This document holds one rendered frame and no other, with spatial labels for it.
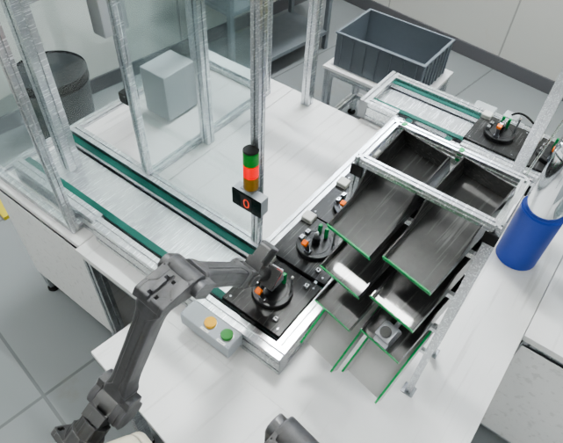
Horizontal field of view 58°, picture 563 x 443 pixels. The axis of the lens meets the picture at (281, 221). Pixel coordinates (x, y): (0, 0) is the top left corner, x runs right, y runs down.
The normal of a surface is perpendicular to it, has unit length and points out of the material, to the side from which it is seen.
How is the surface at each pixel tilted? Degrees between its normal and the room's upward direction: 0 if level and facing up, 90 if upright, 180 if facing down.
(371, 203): 25
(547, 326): 0
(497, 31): 90
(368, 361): 45
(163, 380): 0
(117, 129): 0
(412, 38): 90
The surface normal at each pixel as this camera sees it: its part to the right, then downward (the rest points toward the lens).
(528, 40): -0.70, 0.51
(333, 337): -0.49, -0.13
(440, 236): -0.27, -0.40
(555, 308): 0.04, -0.66
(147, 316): -0.49, 0.29
